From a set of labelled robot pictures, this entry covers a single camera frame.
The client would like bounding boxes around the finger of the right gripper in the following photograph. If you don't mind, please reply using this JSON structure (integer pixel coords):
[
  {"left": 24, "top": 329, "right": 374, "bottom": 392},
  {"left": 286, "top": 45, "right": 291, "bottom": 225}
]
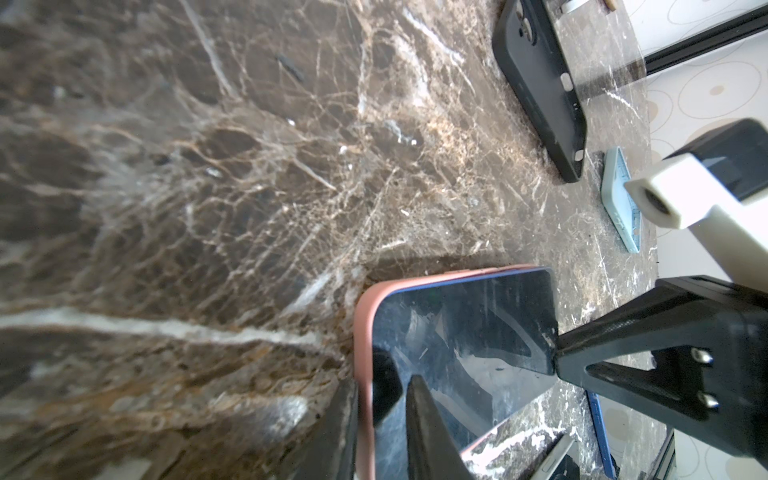
[{"left": 554, "top": 276, "right": 767, "bottom": 465}]

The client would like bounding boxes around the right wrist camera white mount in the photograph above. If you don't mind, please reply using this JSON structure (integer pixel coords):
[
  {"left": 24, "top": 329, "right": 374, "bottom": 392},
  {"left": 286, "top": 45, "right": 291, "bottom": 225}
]
[{"left": 625, "top": 119, "right": 767, "bottom": 292}]

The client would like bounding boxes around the black phone case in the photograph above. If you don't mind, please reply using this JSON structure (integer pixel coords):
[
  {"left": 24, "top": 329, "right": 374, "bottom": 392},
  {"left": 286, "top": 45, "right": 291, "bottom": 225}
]
[{"left": 492, "top": 0, "right": 587, "bottom": 183}]

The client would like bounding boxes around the light blue phone case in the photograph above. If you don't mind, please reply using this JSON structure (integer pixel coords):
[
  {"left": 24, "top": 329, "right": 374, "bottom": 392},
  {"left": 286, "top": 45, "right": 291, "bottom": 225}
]
[{"left": 601, "top": 147, "right": 642, "bottom": 253}]

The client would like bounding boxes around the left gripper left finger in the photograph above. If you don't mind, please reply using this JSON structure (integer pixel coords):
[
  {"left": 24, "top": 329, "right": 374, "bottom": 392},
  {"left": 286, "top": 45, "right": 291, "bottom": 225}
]
[{"left": 277, "top": 378, "right": 359, "bottom": 479}]

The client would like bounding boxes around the black phone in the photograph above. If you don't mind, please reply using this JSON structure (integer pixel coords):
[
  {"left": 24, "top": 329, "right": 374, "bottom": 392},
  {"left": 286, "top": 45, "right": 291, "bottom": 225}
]
[
  {"left": 372, "top": 268, "right": 558, "bottom": 479},
  {"left": 586, "top": 391, "right": 618, "bottom": 480},
  {"left": 530, "top": 434, "right": 581, "bottom": 480}
]

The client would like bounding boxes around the white stapler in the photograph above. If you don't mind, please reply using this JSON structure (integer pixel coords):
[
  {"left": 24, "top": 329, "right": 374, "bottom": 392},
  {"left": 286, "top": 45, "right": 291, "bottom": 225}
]
[{"left": 559, "top": 0, "right": 589, "bottom": 16}]

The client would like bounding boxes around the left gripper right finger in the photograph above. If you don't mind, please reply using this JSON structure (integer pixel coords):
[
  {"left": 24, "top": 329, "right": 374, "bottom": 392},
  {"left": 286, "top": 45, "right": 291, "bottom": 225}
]
[{"left": 406, "top": 375, "right": 473, "bottom": 480}]

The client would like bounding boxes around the pink phone case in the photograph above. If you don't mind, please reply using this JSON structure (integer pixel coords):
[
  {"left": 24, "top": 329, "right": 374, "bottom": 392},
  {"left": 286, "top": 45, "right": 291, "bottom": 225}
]
[{"left": 354, "top": 264, "right": 537, "bottom": 480}]

